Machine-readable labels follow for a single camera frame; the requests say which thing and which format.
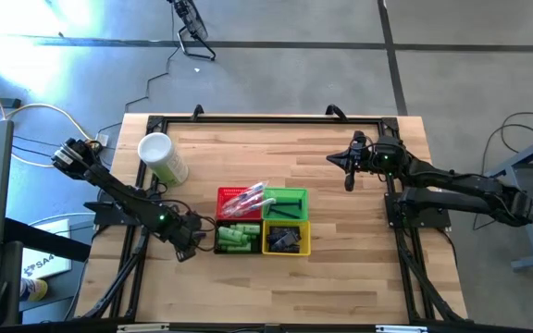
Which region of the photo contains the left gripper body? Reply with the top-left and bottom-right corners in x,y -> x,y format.
167,211 -> 204,254

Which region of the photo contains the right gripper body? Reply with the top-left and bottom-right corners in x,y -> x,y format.
351,130 -> 407,180

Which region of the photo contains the teal toothbrush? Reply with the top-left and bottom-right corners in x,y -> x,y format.
222,187 -> 266,216

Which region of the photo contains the black plastic basket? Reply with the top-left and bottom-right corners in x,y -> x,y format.
213,218 -> 265,254

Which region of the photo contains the red plastic basket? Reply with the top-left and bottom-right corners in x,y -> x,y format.
215,186 -> 265,221

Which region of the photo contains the green plastic basket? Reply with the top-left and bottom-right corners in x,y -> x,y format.
262,187 -> 310,221

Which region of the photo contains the yellow plastic basket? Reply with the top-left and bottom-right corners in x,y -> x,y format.
261,219 -> 312,256

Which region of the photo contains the white and green cup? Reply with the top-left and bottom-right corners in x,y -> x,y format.
137,131 -> 190,187

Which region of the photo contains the black desk with mouse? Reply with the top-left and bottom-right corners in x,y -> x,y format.
0,216 -> 92,333

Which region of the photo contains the white printed booklet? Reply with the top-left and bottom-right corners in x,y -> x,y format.
19,218 -> 73,280

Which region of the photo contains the yellow blue container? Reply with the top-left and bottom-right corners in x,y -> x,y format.
19,277 -> 49,302

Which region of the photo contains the black floor fan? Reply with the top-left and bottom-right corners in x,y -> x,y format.
167,0 -> 217,62

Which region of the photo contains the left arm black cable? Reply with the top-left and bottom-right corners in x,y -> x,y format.
155,197 -> 217,253

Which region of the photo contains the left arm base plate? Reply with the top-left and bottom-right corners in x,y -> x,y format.
83,201 -> 161,228

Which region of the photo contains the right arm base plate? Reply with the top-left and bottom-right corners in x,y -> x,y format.
383,191 -> 452,231

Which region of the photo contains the black aluminium table frame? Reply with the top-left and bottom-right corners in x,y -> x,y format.
74,115 -> 469,325

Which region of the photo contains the silver aluminium bracket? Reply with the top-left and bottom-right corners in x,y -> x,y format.
116,323 -> 170,333
375,325 -> 428,333

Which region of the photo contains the black floor cable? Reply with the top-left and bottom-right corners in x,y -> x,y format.
473,109 -> 533,228

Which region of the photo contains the black fan power cable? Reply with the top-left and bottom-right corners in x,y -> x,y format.
95,0 -> 178,135

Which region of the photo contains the yellow floor cable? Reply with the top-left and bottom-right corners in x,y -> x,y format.
0,76 -> 96,168

